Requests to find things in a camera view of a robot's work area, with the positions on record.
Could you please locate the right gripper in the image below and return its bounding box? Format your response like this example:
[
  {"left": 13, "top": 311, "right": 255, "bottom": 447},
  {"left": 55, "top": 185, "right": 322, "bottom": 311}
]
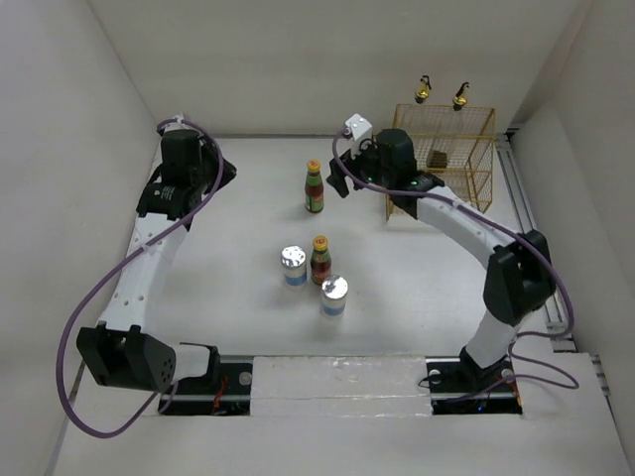
[{"left": 326, "top": 136, "right": 395, "bottom": 197}]

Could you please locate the red sauce bottle yellow cap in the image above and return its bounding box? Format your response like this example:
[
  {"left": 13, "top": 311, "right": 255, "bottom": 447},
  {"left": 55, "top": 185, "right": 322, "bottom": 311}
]
[{"left": 305, "top": 160, "right": 323, "bottom": 213}]

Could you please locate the salt shaker blue label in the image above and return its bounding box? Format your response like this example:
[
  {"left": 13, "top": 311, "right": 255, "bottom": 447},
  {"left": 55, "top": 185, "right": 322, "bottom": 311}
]
[
  {"left": 281, "top": 245, "right": 308, "bottom": 290},
  {"left": 320, "top": 275, "right": 349, "bottom": 317}
]

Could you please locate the glass oil bottle gold spout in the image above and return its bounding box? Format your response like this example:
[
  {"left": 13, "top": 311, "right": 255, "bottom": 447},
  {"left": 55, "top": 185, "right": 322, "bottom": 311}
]
[{"left": 427, "top": 81, "right": 472, "bottom": 170}]

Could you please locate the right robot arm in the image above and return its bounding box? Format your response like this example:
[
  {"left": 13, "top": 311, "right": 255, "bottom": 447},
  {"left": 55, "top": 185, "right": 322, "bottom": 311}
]
[{"left": 326, "top": 126, "right": 558, "bottom": 399}]

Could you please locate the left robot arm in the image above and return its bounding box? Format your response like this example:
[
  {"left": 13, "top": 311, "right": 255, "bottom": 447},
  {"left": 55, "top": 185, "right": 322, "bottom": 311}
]
[{"left": 75, "top": 115, "right": 236, "bottom": 394}]

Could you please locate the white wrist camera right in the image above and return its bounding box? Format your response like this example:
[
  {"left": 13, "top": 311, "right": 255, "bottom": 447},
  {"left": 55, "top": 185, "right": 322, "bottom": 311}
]
[{"left": 344, "top": 113, "right": 373, "bottom": 151}]

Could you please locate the yellow wire rack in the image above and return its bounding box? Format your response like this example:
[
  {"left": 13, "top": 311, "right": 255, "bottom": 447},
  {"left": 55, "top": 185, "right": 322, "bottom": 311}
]
[{"left": 393, "top": 104, "right": 496, "bottom": 212}]

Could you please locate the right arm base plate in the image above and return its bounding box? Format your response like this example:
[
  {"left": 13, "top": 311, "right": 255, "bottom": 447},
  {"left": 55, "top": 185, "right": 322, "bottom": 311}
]
[{"left": 418, "top": 357, "right": 523, "bottom": 416}]

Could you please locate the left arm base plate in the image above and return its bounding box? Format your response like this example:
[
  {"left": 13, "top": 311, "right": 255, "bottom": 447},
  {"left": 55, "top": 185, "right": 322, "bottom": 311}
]
[{"left": 158, "top": 353, "right": 254, "bottom": 417}]

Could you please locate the aluminium rail right side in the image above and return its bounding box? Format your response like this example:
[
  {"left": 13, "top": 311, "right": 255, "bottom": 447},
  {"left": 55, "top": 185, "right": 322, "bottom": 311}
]
[{"left": 494, "top": 134, "right": 577, "bottom": 353}]

